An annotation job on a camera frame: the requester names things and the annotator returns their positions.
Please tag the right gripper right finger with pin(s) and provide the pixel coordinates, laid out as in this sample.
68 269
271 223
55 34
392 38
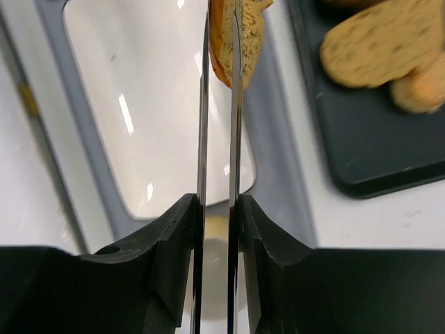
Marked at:
292 288

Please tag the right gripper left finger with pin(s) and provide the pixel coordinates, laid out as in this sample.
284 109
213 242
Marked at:
134 285

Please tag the crusty bread slice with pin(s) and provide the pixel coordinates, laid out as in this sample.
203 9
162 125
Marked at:
251 26

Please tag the small orange bread roll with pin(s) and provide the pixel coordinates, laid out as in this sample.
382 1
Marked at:
420 91

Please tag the seeded bread slice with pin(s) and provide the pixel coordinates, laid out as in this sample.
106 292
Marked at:
383 42

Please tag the grey cloth placemat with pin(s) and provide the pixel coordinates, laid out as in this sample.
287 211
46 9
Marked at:
271 170

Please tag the black baking tray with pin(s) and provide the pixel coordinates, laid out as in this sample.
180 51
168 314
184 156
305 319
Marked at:
371 146

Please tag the white rectangular plate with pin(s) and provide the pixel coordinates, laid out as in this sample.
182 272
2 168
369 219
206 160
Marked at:
140 63

